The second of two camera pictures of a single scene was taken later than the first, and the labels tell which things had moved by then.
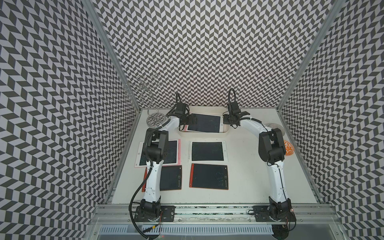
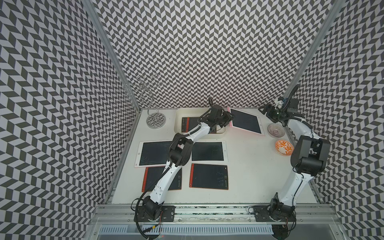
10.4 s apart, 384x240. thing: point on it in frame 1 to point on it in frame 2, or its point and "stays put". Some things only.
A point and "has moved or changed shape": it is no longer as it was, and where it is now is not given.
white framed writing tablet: x=206 y=151 stays put
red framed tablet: x=211 y=176 stays put
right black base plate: x=262 y=215 stays put
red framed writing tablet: x=170 y=178 stays put
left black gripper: x=190 y=121 to x=229 y=118
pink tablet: x=206 y=123 has moved or changed shape
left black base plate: x=167 y=214 stays put
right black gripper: x=226 y=120 to x=270 y=113
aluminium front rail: x=124 y=214 stays put
